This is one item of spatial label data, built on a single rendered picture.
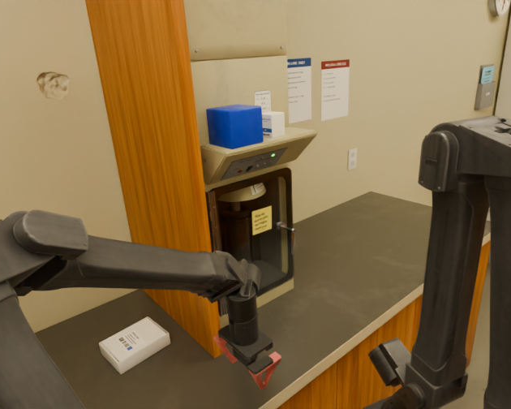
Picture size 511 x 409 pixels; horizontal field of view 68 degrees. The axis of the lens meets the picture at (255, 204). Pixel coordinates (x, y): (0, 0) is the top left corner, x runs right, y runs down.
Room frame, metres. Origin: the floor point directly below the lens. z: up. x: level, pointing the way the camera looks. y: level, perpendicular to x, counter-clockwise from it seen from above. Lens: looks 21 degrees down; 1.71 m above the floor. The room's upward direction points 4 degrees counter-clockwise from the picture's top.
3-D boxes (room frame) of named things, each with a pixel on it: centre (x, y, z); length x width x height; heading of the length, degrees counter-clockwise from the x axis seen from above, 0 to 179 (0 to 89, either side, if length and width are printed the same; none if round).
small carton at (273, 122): (1.04, -0.06, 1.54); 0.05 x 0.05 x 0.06; 43
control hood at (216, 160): (1.02, -0.03, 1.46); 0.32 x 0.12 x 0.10; 128
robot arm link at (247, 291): (0.62, 0.04, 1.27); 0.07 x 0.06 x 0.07; 172
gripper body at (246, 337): (0.62, 0.04, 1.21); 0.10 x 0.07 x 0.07; 38
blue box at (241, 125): (0.96, 0.04, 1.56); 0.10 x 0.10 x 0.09; 38
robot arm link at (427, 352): (0.45, -0.26, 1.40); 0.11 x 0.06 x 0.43; 111
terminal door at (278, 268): (1.06, 0.00, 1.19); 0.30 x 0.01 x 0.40; 128
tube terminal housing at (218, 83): (1.16, 0.09, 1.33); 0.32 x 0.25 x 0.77; 128
